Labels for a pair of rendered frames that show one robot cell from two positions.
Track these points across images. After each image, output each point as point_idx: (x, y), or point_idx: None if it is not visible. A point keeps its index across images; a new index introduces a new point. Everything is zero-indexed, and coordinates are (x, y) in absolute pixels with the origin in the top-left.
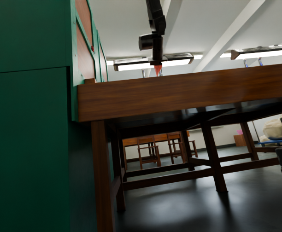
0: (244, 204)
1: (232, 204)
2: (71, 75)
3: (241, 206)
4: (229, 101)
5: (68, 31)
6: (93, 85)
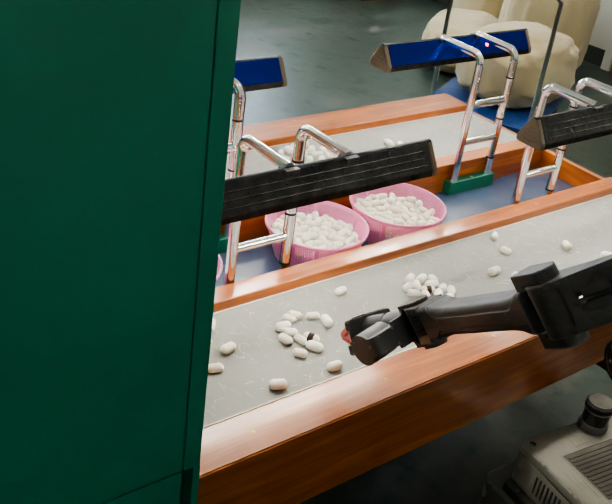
0: (378, 493)
1: (356, 494)
2: (194, 489)
3: (372, 501)
4: (468, 421)
5: (200, 370)
6: (224, 472)
